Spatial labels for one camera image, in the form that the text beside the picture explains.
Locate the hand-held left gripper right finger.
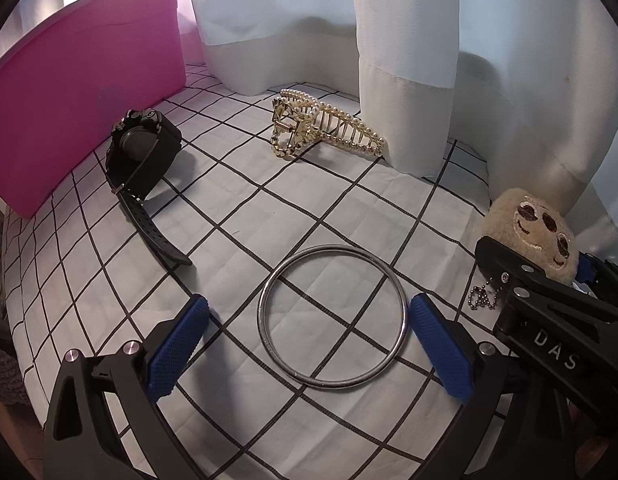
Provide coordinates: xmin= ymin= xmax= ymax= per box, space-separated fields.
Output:
xmin=410 ymin=292 xmax=580 ymax=480

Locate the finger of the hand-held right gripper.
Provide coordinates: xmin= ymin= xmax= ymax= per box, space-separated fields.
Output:
xmin=475 ymin=236 xmax=552 ymax=288
xmin=576 ymin=252 xmax=618 ymax=313

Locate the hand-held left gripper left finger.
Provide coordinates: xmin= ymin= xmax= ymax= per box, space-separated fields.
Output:
xmin=41 ymin=294 xmax=212 ymax=480

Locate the beige plush face keychain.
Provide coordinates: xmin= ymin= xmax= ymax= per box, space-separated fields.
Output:
xmin=470 ymin=187 xmax=590 ymax=315

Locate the large silver bangle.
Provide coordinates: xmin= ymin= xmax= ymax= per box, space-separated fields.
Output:
xmin=257 ymin=243 xmax=409 ymax=390

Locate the pink plastic storage box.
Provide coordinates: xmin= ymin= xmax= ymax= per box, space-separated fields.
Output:
xmin=0 ymin=0 xmax=190 ymax=219

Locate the white black grid tablecloth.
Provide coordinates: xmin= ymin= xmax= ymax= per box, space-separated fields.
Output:
xmin=1 ymin=62 xmax=540 ymax=480

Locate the purple knit garment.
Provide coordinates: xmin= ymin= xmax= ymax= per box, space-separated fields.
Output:
xmin=0 ymin=339 xmax=26 ymax=407

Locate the black wristwatch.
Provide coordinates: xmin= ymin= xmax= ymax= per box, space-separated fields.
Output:
xmin=105 ymin=108 xmax=194 ymax=267

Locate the white curtain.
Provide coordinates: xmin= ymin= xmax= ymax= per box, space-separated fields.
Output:
xmin=9 ymin=0 xmax=618 ymax=241

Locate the gold pearl hair claw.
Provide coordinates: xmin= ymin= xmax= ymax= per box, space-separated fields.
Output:
xmin=270 ymin=88 xmax=386 ymax=162

